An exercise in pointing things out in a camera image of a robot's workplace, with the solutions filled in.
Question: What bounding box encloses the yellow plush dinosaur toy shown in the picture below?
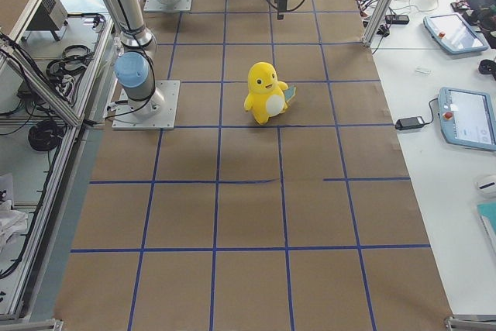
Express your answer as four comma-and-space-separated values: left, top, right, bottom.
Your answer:
243, 62, 296, 125

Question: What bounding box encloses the far blue teach pendant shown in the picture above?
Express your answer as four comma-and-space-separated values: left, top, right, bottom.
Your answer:
423, 13, 489, 54

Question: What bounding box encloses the blue teach pendant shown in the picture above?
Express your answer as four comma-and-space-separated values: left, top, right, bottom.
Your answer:
423, 13, 489, 54
438, 87, 495, 152

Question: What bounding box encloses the black power adapter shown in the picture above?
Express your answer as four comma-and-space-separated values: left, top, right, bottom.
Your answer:
394, 116, 425, 131

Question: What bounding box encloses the near blue teach pendant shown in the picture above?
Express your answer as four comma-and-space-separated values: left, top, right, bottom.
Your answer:
438, 87, 495, 152

